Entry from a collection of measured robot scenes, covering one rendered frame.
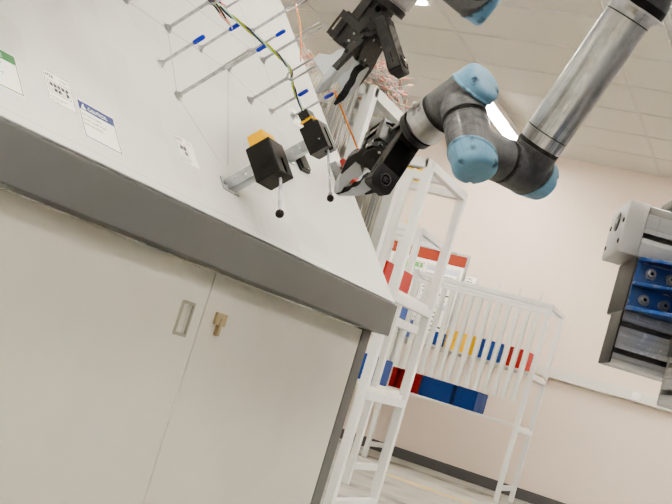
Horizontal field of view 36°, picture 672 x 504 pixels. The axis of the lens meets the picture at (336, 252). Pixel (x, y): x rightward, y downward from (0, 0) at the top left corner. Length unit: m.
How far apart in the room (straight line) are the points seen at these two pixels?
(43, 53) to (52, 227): 0.22
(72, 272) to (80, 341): 0.10
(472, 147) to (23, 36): 0.69
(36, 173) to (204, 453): 0.66
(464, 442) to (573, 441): 1.04
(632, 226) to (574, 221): 8.52
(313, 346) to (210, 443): 0.31
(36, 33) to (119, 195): 0.23
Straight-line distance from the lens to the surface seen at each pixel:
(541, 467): 10.02
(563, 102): 1.71
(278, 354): 1.82
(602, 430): 9.94
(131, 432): 1.55
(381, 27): 1.89
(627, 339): 1.74
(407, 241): 4.64
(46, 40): 1.38
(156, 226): 1.41
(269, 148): 1.58
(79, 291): 1.39
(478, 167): 1.63
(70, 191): 1.28
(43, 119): 1.27
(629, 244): 1.76
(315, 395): 1.98
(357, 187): 1.85
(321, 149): 1.89
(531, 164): 1.72
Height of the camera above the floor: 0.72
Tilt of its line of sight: 6 degrees up
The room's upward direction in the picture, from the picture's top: 17 degrees clockwise
